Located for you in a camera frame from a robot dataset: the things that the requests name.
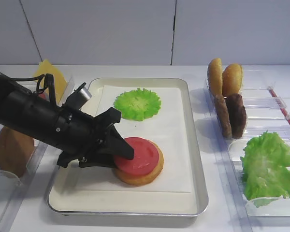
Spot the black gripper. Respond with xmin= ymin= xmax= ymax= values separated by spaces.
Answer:
xmin=57 ymin=107 xmax=134 ymax=168

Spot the red tomato slice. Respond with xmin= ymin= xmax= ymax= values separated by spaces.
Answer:
xmin=114 ymin=137 xmax=159 ymax=176
xmin=38 ymin=91 xmax=47 ymax=100

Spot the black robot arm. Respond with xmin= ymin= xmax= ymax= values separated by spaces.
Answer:
xmin=0 ymin=73 xmax=134 ymax=168

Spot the round green lettuce piece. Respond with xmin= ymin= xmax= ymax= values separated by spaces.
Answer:
xmin=113 ymin=88 xmax=161 ymax=121

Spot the yellow cheese slice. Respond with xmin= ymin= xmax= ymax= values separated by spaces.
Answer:
xmin=33 ymin=59 xmax=67 ymax=104

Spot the left brown meat patty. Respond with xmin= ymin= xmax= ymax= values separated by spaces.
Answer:
xmin=214 ymin=95 xmax=232 ymax=139

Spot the right dark meat patty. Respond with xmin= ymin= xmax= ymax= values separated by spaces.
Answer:
xmin=225 ymin=93 xmax=247 ymax=139

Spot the large green lettuce leaf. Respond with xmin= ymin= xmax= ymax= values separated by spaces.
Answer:
xmin=240 ymin=131 xmax=290 ymax=207

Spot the bun bottom on tray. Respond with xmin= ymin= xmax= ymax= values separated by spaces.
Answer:
xmin=114 ymin=140 xmax=164 ymax=186

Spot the metal baking tray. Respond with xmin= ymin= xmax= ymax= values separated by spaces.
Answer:
xmin=48 ymin=78 xmax=208 ymax=217

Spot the brown bun in left rack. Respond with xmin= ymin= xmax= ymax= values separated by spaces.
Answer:
xmin=0 ymin=127 xmax=34 ymax=177

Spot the left standing bun half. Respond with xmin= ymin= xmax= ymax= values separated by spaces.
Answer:
xmin=207 ymin=58 xmax=223 ymax=96

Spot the standing bun half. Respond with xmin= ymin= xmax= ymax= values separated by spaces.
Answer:
xmin=222 ymin=63 xmax=243 ymax=97
xmin=207 ymin=58 xmax=223 ymax=96

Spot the right standing bun half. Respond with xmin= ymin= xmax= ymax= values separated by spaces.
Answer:
xmin=222 ymin=63 xmax=243 ymax=97

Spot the clear acrylic right rack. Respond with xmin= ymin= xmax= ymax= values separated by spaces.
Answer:
xmin=203 ymin=70 xmax=290 ymax=232

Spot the red white striped straw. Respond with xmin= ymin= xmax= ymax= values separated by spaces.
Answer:
xmin=268 ymin=87 xmax=290 ymax=125

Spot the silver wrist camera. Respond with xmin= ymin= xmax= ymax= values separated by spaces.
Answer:
xmin=63 ymin=82 xmax=92 ymax=110

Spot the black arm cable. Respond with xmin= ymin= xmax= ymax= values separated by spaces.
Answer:
xmin=4 ymin=73 xmax=60 ymax=108

